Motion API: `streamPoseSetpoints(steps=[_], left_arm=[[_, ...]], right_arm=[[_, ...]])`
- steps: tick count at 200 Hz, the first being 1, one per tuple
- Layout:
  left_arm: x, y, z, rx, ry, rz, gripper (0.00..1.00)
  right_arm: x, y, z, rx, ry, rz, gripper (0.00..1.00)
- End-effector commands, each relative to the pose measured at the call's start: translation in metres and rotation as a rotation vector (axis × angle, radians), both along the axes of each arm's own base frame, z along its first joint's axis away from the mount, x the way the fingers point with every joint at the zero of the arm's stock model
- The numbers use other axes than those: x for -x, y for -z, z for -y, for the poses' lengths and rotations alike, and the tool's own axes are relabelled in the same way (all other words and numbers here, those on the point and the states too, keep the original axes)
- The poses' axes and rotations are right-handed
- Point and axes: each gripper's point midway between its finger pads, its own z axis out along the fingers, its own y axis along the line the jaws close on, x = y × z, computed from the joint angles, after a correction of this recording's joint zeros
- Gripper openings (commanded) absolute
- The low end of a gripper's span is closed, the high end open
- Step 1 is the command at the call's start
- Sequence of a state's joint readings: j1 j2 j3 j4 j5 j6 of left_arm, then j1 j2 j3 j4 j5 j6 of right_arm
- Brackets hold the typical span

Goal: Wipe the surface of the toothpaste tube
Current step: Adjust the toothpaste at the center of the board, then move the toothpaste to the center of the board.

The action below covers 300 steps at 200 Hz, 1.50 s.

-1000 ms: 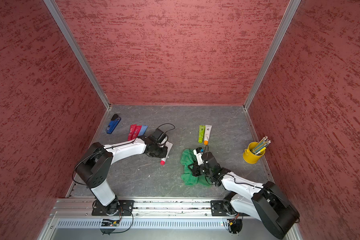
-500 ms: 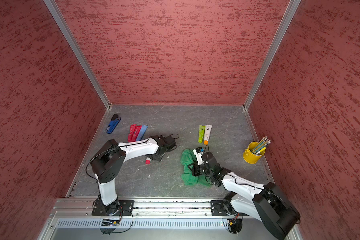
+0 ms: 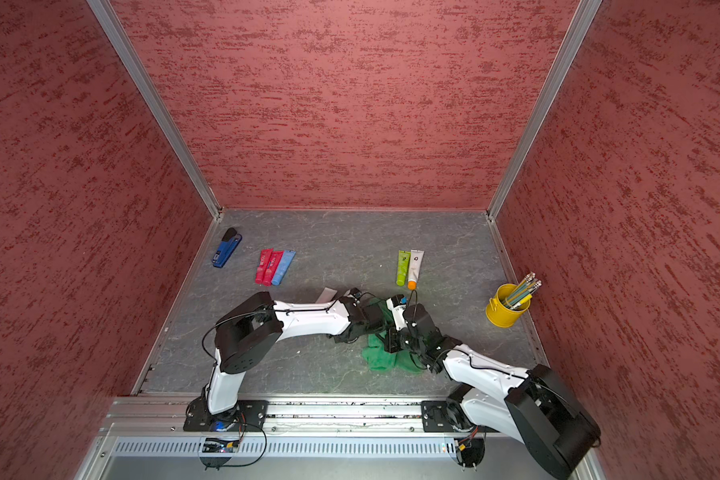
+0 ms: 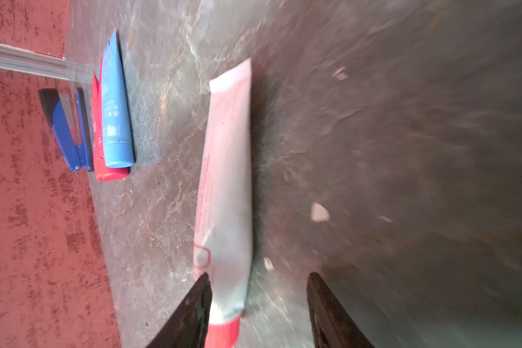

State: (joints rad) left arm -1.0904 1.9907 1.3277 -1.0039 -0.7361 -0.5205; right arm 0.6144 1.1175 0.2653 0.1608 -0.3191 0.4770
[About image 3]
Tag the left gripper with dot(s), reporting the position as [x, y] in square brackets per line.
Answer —
[338, 339]

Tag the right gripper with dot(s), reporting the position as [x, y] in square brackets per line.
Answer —
[391, 341]

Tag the green microfiber cloth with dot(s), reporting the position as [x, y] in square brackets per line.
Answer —
[384, 352]

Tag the white tube pink cap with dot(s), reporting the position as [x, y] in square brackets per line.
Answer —
[326, 296]

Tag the lime green toothpaste tube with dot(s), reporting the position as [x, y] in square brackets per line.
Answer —
[403, 260]

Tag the blue toothpaste tube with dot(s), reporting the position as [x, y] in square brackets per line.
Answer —
[283, 266]

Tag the pink toothpaste tube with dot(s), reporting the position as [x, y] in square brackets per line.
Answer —
[263, 263]
[271, 267]

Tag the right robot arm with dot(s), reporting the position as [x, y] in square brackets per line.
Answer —
[533, 406]

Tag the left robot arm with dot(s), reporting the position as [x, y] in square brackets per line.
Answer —
[244, 336]

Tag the white tube orange cap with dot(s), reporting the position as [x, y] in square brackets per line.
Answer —
[414, 269]

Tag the yellow cup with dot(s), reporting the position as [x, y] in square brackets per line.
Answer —
[501, 316]

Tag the pencils in cup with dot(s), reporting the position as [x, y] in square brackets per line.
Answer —
[522, 292]

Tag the blue stapler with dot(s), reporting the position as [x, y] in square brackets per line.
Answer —
[228, 244]

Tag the right corner aluminium profile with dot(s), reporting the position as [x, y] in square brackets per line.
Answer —
[580, 24]

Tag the corner aluminium profile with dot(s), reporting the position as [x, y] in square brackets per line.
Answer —
[118, 38]
[580, 24]

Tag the left corner aluminium profile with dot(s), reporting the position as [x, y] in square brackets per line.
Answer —
[118, 38]

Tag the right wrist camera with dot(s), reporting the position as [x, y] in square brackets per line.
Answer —
[397, 305]

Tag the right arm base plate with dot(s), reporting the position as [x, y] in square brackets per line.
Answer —
[449, 416]

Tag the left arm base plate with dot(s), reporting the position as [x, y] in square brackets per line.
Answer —
[244, 416]

